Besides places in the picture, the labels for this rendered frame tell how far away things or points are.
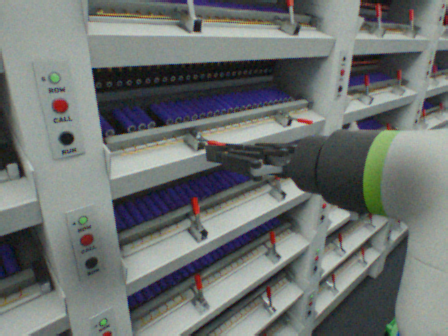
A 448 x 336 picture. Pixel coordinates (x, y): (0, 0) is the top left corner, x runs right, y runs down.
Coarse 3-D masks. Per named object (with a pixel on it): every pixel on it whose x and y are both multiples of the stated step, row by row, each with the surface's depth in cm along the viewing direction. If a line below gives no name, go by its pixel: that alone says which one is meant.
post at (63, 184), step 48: (0, 0) 33; (48, 0) 35; (0, 48) 34; (48, 48) 37; (0, 96) 44; (48, 144) 40; (96, 144) 44; (48, 192) 41; (96, 192) 46; (48, 240) 44; (96, 288) 50
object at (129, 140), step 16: (240, 112) 69; (256, 112) 71; (272, 112) 75; (160, 128) 57; (176, 128) 58; (192, 128) 60; (208, 128) 63; (112, 144) 50; (128, 144) 52; (144, 144) 55
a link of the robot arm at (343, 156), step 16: (352, 128) 34; (336, 144) 34; (352, 144) 32; (368, 144) 31; (320, 160) 34; (336, 160) 33; (352, 160) 32; (320, 176) 34; (336, 176) 33; (352, 176) 31; (320, 192) 35; (336, 192) 33; (352, 192) 32; (352, 208) 34
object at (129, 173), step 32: (96, 96) 58; (128, 96) 63; (320, 96) 83; (256, 128) 70; (288, 128) 74; (320, 128) 85; (128, 160) 51; (160, 160) 53; (192, 160) 57; (128, 192) 51
